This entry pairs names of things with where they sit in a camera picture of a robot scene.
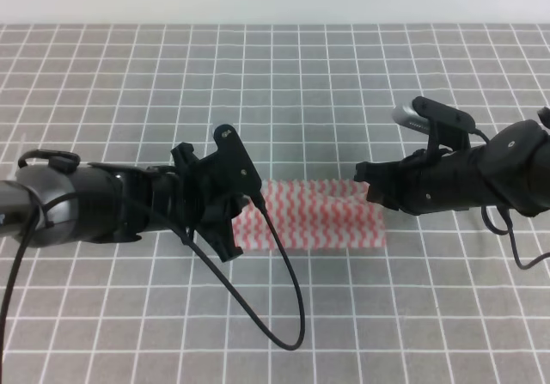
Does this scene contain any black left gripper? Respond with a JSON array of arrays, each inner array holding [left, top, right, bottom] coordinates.
[[139, 143, 243, 262]]

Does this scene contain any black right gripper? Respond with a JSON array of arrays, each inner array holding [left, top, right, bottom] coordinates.
[[353, 149, 490, 216]]

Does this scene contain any pink white striped towel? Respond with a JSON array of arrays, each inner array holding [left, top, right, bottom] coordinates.
[[261, 180, 386, 250]]

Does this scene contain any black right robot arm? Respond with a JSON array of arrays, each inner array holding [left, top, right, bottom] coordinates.
[[354, 113, 549, 217]]

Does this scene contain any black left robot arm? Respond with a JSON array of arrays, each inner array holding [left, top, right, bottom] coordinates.
[[1, 143, 246, 262]]

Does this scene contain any grey checked tablecloth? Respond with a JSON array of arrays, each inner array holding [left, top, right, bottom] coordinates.
[[1, 24, 549, 383]]

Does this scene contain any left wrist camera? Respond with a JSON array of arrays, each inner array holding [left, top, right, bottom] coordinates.
[[199, 124, 262, 218]]

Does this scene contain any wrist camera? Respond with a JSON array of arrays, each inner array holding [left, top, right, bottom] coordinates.
[[199, 124, 262, 218], [392, 96, 476, 162]]

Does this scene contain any black left camera cable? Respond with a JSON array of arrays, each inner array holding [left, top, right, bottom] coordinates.
[[0, 186, 306, 384]]

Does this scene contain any black camera cable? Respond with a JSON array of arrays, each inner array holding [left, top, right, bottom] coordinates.
[[0, 186, 306, 384], [470, 128, 550, 271]]

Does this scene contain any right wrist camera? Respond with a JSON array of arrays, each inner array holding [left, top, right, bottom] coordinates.
[[392, 96, 476, 162]]

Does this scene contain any black right camera cable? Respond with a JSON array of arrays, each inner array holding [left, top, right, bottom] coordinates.
[[470, 128, 550, 271]]

